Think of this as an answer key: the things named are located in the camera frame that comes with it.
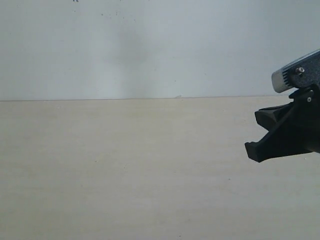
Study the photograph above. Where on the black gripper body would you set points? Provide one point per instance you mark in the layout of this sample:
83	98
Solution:
306	109

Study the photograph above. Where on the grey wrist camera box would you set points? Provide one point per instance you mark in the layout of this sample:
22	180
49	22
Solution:
300	73

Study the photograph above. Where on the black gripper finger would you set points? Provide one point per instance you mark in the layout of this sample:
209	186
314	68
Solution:
275	147
268	117

